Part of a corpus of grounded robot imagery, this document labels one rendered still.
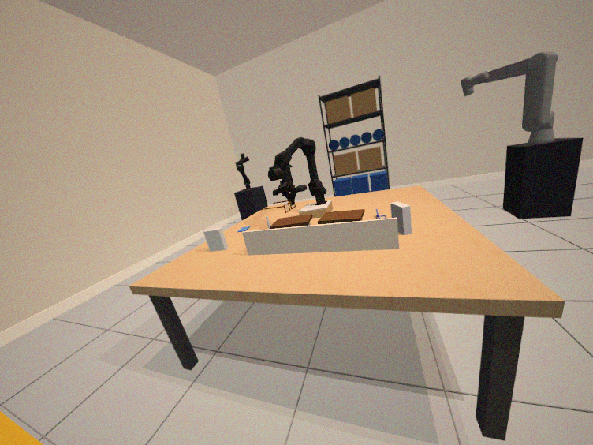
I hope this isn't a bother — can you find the long white rectangular panel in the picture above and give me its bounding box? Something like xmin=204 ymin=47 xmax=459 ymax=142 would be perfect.
xmin=242 ymin=218 xmax=399 ymax=255

